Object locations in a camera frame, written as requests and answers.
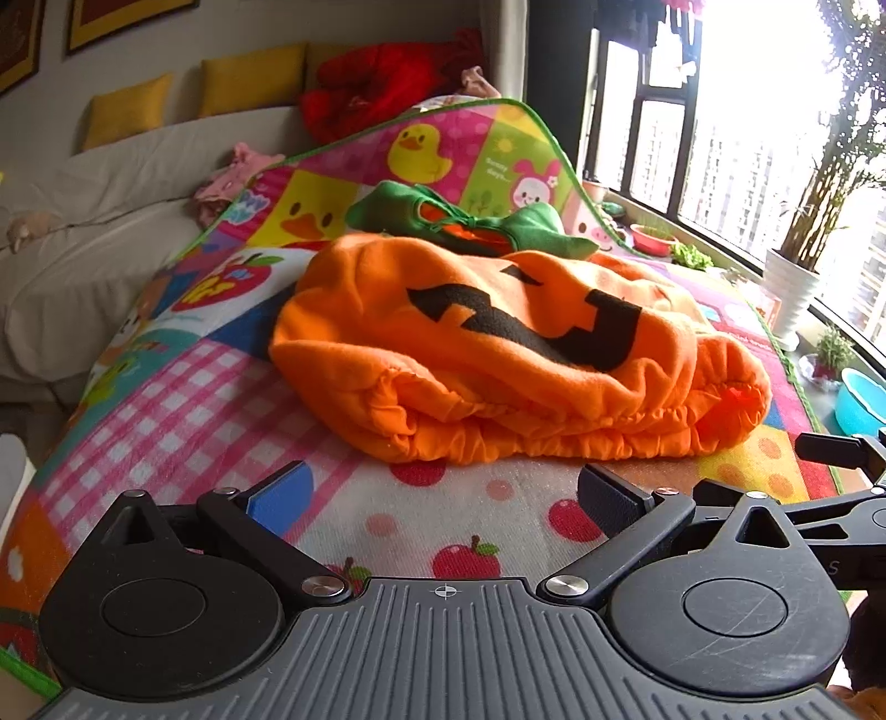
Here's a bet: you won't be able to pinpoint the small leafy green plant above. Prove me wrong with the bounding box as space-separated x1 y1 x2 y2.
669 240 714 273

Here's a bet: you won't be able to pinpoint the colourful cartoon printed blanket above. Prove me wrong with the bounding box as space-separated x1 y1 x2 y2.
0 97 842 700

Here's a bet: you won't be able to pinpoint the orange pumpkin costume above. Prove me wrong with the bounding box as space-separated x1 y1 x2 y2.
269 180 774 465

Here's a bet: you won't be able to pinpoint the red bowl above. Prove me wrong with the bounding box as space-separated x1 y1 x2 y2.
629 223 678 259

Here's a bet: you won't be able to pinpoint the small beige plush toy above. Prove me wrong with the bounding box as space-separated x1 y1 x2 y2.
6 209 62 254

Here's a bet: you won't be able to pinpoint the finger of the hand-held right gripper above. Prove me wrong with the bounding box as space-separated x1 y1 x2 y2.
795 428 886 487
785 485 886 534

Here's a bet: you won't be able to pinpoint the hanging dark clothes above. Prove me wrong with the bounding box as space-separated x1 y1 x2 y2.
615 0 708 70

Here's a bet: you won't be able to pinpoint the small potted plant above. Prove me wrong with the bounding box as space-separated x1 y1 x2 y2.
805 322 859 384

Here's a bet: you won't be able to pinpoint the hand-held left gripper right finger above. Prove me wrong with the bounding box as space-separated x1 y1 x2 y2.
538 462 799 611

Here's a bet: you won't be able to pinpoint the red framed picture gold border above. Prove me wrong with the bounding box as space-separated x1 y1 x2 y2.
65 0 202 55
0 0 47 94

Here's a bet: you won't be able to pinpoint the blue plastic basin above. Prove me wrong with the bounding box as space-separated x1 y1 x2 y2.
833 367 886 439

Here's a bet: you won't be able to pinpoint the dark window frame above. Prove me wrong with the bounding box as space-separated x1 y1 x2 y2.
524 0 886 389

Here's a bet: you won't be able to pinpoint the white object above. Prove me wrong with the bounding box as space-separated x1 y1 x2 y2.
0 432 37 548

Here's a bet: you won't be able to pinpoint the pink garment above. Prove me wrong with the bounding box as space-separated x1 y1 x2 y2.
192 142 286 226

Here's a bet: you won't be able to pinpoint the sofa with white cover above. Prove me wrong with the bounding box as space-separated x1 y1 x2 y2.
0 42 499 409

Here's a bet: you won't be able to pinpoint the yellow cushion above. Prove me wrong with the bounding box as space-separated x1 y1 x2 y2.
199 43 307 117
305 40 364 74
81 72 176 152

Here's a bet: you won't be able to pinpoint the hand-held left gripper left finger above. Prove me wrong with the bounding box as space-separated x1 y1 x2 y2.
104 460 353 611

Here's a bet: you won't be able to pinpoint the tall plant in white pot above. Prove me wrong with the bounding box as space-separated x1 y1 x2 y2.
761 0 886 351

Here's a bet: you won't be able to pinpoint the red garment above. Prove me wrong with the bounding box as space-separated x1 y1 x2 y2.
299 29 486 143

